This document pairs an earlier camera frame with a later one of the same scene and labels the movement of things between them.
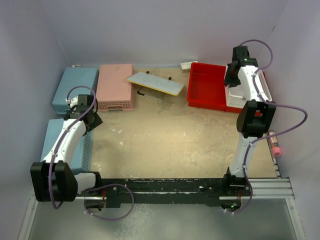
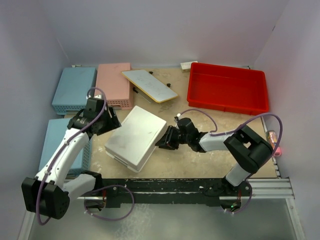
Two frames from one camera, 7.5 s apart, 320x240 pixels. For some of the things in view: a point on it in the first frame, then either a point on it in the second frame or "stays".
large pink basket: x=114 y=92 stays
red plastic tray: x=206 y=87 stays
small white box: x=186 y=66 stays
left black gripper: x=96 y=122 to x=113 y=123
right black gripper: x=228 y=81 to x=167 y=141
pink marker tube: x=276 y=150 stays
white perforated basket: x=236 y=96 to x=135 y=139
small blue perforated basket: x=82 y=159 stays
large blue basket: x=74 y=77 stays
